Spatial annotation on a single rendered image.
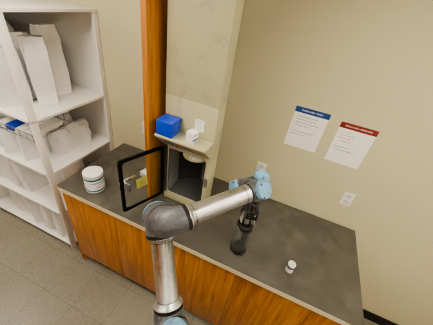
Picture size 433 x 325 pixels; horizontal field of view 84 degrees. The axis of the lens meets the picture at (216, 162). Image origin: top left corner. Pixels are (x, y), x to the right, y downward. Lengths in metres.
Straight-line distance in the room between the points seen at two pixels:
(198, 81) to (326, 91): 0.75
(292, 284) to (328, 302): 0.20
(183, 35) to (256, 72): 0.55
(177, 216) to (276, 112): 1.05
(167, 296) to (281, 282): 0.71
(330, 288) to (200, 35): 1.50
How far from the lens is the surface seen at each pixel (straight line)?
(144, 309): 2.39
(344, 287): 1.70
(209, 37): 1.21
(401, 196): 1.93
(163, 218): 0.85
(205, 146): 1.31
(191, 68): 1.27
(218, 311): 2.05
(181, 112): 1.38
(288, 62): 1.57
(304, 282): 1.60
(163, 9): 1.38
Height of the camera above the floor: 2.20
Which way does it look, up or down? 35 degrees down
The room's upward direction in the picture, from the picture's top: 10 degrees clockwise
